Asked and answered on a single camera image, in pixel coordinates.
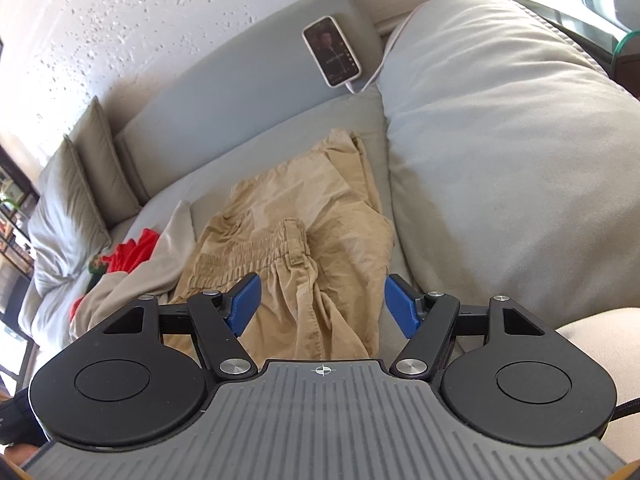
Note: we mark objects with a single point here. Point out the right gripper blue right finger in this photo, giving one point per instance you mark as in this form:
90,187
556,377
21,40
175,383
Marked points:
427,321

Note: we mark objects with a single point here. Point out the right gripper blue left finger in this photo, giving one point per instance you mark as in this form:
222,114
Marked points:
218,319

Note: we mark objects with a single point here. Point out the khaki cargo pants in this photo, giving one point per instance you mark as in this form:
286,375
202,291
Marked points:
313,230

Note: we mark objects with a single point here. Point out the person's right hand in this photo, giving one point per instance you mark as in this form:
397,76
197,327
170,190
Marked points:
19,453

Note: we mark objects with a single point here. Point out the beige sweatshirt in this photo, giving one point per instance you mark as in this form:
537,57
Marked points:
153,277

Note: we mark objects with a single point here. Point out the red garment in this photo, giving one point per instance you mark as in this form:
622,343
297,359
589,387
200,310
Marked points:
126,257

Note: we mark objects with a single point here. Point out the front grey throw pillow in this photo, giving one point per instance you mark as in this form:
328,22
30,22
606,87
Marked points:
66,228

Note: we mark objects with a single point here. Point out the grey throw pillow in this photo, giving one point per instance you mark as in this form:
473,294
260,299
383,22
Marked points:
92,137
66,228

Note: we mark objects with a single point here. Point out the person's knee in beige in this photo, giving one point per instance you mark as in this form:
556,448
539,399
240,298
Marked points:
612,339

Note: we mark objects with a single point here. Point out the rear grey throw pillow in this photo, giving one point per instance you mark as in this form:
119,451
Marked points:
92,137

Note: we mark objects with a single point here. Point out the black bookshelf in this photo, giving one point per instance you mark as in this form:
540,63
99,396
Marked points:
18,201

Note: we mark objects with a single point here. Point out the white smartphone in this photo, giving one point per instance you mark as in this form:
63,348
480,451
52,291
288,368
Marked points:
332,53

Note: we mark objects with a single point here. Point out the glass side table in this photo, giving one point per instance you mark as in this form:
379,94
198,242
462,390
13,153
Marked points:
595,26

